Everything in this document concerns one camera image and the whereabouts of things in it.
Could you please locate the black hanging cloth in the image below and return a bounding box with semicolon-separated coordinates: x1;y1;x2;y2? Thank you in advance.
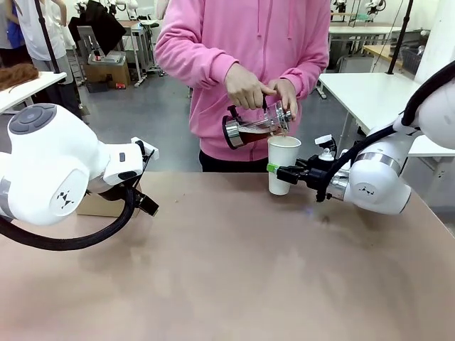
68;0;127;58

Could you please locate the grey wire basket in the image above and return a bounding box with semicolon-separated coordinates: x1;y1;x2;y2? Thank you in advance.
399;47;421;76

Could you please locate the brown furry bundle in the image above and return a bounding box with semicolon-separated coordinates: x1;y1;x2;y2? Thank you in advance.
0;64;40;92

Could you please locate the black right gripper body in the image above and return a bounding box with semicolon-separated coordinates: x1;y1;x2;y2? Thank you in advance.
301;155;337;197

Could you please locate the grey box lid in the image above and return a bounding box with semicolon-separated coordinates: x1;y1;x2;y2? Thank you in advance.
87;50;127;66

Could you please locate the bystander in blue top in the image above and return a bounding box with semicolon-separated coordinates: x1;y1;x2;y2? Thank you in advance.
0;0;28;68

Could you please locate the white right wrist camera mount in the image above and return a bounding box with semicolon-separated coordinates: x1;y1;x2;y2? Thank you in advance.
314;134;338;161

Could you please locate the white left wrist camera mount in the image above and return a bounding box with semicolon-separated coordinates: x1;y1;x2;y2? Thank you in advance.
130;137;160;163

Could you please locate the person's left hand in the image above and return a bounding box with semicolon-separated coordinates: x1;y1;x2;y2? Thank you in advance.
267;78;299;124

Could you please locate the white frame desk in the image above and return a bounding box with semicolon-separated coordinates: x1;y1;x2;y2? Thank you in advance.
119;18;168;88

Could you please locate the person's right hand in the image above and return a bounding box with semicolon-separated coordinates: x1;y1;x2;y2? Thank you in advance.
224;63;278;111

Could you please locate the wooden top table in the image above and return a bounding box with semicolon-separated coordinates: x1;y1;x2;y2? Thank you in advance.
361;43;405;69

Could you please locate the person's right forearm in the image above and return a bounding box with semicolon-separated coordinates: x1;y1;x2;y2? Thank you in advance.
154;21;242;90

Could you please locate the white side table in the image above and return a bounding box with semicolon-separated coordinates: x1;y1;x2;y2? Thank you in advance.
0;70;68;115

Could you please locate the person's pink hoodie torso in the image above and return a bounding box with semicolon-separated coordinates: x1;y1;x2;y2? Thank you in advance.
154;0;331;174

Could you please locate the white paper cup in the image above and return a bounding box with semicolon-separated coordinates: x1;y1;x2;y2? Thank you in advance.
267;136;302;195

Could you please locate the large white work table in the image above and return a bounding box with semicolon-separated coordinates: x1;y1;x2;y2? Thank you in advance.
318;72;455;158

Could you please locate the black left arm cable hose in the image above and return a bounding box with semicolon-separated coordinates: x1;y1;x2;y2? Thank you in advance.
0;141;157;251

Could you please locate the long white background table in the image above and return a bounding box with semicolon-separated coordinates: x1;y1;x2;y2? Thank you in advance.
328;21;403;49

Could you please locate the black stand pole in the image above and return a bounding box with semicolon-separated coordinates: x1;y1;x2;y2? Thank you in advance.
33;0;62;75
386;0;415;75

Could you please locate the person's left forearm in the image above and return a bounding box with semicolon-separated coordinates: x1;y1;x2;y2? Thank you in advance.
279;31;331;101

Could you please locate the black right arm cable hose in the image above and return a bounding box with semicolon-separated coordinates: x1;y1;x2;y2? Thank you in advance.
316;60;455;203

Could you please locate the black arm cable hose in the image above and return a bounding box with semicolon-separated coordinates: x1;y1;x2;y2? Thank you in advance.
0;141;157;251
316;60;455;203

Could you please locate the bystander in white shirt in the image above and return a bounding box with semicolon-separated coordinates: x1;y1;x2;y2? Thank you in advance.
16;0;88;120

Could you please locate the cardboard box on floor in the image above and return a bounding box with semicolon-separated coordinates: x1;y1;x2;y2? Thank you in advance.
84;56;132;90

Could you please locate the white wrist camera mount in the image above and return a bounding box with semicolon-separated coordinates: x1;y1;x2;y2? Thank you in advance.
130;137;160;163
314;134;338;161

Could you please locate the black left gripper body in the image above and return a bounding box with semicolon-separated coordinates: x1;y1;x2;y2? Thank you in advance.
87;178;160;217

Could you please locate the glass french press pitcher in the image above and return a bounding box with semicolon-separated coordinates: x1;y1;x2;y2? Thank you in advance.
222;100;294;151

